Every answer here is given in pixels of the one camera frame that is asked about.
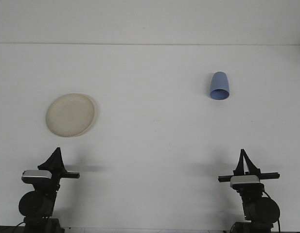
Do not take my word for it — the pale blue cup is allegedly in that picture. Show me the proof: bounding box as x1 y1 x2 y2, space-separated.
208 71 230 100

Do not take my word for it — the pale round plate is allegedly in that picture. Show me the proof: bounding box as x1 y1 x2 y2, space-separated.
45 93 95 138

